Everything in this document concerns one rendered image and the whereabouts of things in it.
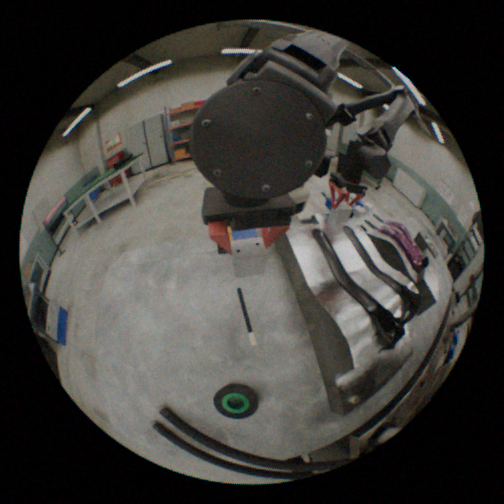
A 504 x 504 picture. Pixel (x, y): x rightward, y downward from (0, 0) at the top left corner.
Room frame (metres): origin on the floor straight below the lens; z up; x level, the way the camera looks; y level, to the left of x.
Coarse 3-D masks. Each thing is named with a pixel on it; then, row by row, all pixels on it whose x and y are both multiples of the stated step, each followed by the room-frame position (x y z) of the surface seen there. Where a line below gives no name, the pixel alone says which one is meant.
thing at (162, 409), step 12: (156, 408) -0.16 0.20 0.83; (168, 420) -0.18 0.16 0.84; (180, 420) -0.17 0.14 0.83; (192, 432) -0.19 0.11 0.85; (204, 444) -0.21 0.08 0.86; (216, 444) -0.21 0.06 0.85; (228, 456) -0.24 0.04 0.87; (240, 456) -0.23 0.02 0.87; (252, 456) -0.23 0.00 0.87; (276, 468) -0.27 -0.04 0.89; (288, 468) -0.27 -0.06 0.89; (300, 468) -0.28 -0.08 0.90; (312, 468) -0.28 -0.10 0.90; (324, 468) -0.30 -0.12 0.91
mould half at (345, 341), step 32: (320, 224) 0.30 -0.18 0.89; (352, 224) 0.31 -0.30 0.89; (288, 256) 0.22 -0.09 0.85; (320, 256) 0.20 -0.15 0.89; (352, 256) 0.20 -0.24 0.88; (320, 288) 0.12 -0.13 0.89; (384, 288) 0.08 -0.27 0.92; (320, 320) 0.06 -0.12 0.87; (352, 320) 0.04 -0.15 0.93; (320, 352) 0.00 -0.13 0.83; (352, 352) -0.01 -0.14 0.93; (384, 352) -0.05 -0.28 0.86; (352, 384) -0.09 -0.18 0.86; (384, 384) -0.14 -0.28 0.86
